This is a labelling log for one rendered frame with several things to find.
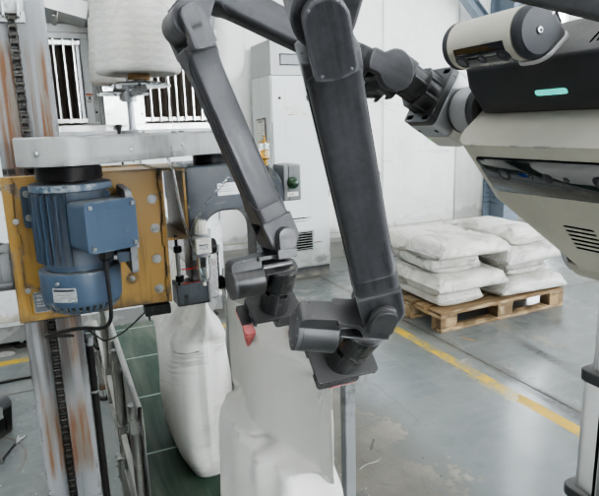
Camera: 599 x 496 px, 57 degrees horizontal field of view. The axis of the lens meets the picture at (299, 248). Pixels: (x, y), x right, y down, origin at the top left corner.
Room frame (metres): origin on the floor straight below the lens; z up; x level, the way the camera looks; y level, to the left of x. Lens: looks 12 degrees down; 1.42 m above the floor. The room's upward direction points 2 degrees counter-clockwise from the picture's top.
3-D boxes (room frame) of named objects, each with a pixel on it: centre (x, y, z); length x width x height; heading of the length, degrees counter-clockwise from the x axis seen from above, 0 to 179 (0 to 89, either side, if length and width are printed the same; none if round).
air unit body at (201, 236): (1.26, 0.22, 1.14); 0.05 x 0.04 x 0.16; 114
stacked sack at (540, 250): (4.18, -1.68, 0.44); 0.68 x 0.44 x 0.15; 114
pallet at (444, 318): (4.24, -1.32, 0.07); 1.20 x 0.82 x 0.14; 116
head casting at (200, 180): (1.47, 0.20, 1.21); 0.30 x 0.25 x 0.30; 24
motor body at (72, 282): (1.07, 0.43, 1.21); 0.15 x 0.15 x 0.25
